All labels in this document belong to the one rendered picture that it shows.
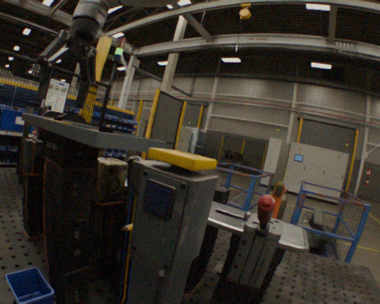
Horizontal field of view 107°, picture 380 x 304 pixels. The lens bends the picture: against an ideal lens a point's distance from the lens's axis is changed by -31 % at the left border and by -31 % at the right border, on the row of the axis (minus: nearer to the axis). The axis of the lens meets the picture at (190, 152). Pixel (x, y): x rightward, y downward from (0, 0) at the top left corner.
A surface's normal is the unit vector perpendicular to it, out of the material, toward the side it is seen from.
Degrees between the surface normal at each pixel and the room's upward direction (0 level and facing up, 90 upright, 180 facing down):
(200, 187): 90
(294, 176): 90
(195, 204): 90
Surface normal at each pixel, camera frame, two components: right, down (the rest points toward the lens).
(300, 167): -0.52, -0.07
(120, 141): 0.86, 0.20
